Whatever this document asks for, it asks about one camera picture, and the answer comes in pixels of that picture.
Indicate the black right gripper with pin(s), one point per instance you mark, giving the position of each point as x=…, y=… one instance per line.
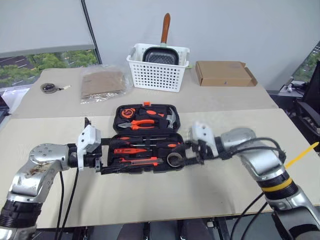
x=201, y=153

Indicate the orange voltage tester pen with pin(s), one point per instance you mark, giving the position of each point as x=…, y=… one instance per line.
x=127, y=150

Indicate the dark electrical tape roll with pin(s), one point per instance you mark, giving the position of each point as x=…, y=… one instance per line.
x=172, y=162

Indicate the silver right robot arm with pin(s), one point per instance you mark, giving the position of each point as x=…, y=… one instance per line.
x=260, y=160

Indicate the pale green object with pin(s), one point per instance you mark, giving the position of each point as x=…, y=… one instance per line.
x=190, y=66

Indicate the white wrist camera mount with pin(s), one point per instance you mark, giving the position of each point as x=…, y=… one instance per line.
x=203, y=132
x=88, y=140

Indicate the orange black utility knife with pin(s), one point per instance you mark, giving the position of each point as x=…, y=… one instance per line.
x=140, y=161

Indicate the black window frame post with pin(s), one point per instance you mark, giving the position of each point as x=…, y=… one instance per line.
x=91, y=32

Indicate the steel claw hammer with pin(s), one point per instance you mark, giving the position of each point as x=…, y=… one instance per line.
x=172, y=118

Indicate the round black retractable reel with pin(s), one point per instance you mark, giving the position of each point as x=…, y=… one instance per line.
x=48, y=88

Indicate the small white device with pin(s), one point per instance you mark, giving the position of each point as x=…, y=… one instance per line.
x=289, y=88

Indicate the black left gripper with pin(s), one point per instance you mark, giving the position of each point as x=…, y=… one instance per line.
x=96, y=162

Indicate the small black orange screwdriver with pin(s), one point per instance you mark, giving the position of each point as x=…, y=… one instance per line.
x=170, y=145

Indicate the flat brown cardboard box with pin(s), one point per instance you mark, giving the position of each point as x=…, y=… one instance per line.
x=222, y=75

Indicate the white perforated plastic basket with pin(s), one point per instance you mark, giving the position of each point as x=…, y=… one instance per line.
x=157, y=75

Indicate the dark rounded shape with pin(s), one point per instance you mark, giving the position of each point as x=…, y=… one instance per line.
x=131, y=232
x=197, y=232

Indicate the white roller blind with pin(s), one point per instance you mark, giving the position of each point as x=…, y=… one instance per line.
x=42, y=22

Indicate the clear plastic sheet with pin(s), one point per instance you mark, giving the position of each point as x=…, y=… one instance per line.
x=13, y=92

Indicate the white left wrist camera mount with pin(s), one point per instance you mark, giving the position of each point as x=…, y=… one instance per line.
x=88, y=140

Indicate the clear bag of brown paper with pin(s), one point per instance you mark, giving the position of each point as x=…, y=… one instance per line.
x=102, y=82

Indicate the orange black tape measure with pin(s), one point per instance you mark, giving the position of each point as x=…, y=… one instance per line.
x=127, y=113

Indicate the black plastic tool case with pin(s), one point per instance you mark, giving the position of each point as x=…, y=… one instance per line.
x=115, y=122

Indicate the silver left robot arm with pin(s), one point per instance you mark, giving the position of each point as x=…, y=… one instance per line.
x=37, y=170

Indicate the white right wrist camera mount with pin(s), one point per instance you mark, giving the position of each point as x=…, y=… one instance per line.
x=203, y=132

